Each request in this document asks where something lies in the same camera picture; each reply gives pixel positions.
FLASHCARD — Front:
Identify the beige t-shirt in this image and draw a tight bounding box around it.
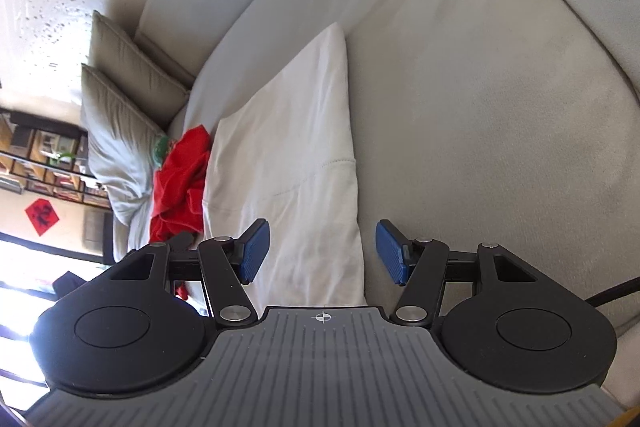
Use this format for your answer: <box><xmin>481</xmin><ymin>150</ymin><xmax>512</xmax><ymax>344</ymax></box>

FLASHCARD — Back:
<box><xmin>203</xmin><ymin>24</ymin><xmax>366</xmax><ymax>312</ymax></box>

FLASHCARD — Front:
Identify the green plush toy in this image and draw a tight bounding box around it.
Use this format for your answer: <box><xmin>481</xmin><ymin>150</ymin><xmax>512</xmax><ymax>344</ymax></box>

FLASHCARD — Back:
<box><xmin>152</xmin><ymin>134</ymin><xmax>172</xmax><ymax>169</ymax></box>

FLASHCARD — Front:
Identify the red garment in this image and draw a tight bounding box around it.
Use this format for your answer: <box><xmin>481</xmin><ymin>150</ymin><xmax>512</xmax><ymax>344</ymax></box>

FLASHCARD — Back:
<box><xmin>148</xmin><ymin>124</ymin><xmax>213</xmax><ymax>303</ymax></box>

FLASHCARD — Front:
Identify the red wall decoration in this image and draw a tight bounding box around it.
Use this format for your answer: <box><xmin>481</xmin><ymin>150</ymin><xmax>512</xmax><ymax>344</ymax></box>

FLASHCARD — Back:
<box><xmin>25</xmin><ymin>198</ymin><xmax>60</xmax><ymax>236</ymax></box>

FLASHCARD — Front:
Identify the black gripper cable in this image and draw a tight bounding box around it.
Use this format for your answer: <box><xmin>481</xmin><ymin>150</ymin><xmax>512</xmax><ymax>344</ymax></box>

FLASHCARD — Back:
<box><xmin>584</xmin><ymin>275</ymin><xmax>640</xmax><ymax>309</ymax></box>

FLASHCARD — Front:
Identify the light green cushion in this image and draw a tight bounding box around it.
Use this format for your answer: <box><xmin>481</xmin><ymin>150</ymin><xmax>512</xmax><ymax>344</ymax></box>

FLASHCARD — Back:
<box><xmin>81</xmin><ymin>65</ymin><xmax>164</xmax><ymax>225</ymax></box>

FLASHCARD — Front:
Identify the olive back cushion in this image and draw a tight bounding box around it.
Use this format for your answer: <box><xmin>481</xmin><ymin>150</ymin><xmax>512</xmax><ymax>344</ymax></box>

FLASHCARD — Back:
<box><xmin>89</xmin><ymin>11</ymin><xmax>189</xmax><ymax>129</ymax></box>

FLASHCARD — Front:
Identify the wooden bookshelf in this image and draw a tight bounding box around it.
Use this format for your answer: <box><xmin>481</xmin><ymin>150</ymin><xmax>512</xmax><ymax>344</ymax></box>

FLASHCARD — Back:
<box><xmin>0</xmin><ymin>108</ymin><xmax>111</xmax><ymax>211</ymax></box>

